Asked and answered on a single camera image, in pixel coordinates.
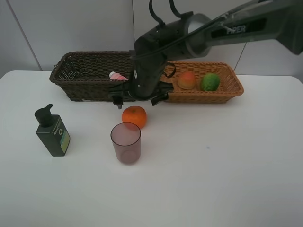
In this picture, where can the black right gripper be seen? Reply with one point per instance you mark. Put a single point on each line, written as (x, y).
(144, 82)

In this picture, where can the orange mandarin fruit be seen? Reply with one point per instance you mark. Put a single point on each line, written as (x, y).
(136, 115)

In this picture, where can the pink lotion bottle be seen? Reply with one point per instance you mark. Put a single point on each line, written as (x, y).
(117, 76)

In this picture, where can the red yellow peach fruit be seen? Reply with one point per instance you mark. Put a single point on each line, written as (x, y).
(187, 80)

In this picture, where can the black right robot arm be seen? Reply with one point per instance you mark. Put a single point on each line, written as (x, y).
(193, 35)

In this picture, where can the translucent purple plastic cup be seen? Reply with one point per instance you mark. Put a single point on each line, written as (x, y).
(126, 139)

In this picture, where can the light brown wicker basket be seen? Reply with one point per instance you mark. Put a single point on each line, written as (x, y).
(229, 87)

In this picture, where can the dark brown wicker basket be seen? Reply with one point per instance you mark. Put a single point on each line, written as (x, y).
(84, 76)

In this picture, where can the dark green pump bottle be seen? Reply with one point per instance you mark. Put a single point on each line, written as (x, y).
(52, 131)

